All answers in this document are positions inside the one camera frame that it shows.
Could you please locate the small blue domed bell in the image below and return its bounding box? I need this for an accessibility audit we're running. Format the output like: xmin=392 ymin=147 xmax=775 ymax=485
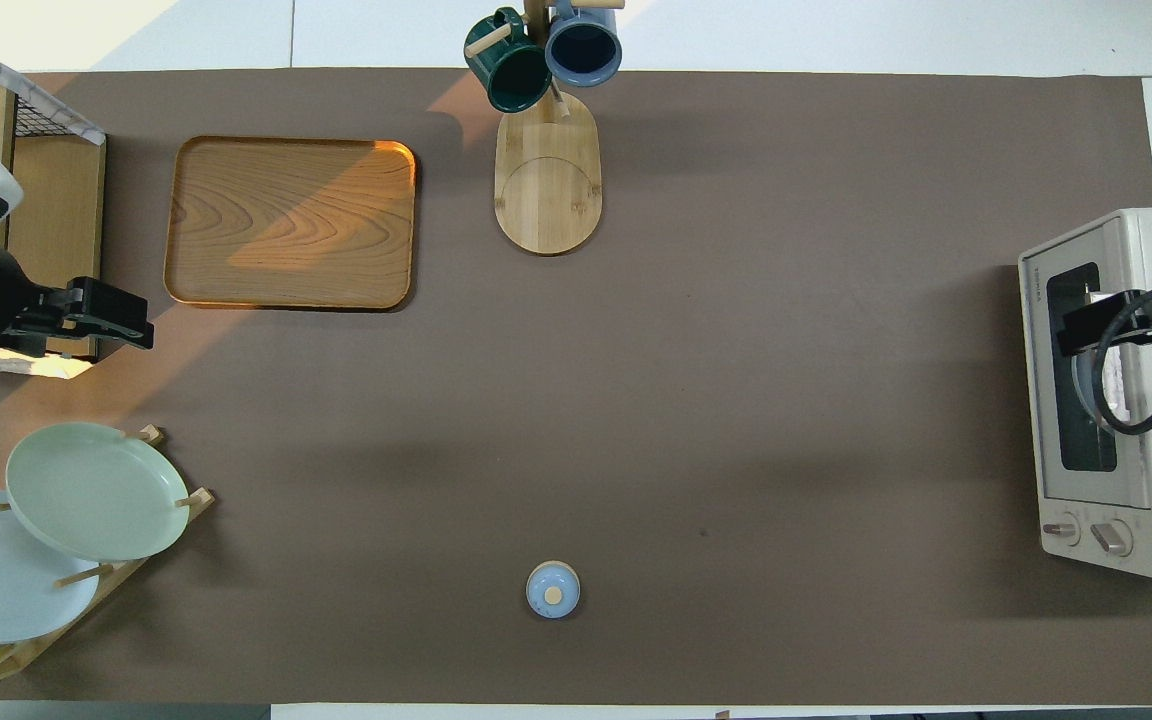
xmin=526 ymin=561 xmax=581 ymax=619

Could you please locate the brown table mat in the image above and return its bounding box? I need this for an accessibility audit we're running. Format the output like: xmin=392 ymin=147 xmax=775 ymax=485
xmin=0 ymin=68 xmax=1152 ymax=707

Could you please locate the glass oven door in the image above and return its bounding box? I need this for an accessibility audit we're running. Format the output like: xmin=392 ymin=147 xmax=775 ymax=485
xmin=1018 ymin=225 xmax=1152 ymax=511

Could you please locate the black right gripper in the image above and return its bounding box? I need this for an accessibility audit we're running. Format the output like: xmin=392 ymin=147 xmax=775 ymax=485
xmin=1056 ymin=280 xmax=1152 ymax=358

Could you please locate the wooden serving tray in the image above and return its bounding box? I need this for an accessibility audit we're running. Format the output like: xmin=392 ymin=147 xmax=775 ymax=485
xmin=164 ymin=136 xmax=417 ymax=311

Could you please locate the wooden shelf with wire basket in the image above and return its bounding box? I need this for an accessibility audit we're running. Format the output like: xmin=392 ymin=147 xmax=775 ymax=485
xmin=0 ymin=25 xmax=108 ymax=382

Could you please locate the pale green plate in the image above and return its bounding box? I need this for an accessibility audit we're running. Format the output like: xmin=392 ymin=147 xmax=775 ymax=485
xmin=6 ymin=422 xmax=191 ymax=563

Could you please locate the blue mug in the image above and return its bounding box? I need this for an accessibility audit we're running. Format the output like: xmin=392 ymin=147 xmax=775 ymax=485
xmin=544 ymin=0 xmax=624 ymax=88

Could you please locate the wooden plate rack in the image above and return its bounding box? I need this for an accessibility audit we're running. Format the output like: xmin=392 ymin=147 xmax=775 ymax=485
xmin=0 ymin=425 xmax=216 ymax=683

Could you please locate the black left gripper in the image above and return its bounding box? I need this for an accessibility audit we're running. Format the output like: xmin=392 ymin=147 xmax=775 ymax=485
xmin=36 ymin=277 xmax=155 ymax=351

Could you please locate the wooden mug tree stand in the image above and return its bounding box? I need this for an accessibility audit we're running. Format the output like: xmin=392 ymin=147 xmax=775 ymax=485
xmin=466 ymin=0 xmax=627 ymax=257

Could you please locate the dark green mug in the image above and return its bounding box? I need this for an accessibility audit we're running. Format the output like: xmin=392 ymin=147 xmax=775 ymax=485
xmin=464 ymin=8 xmax=554 ymax=113

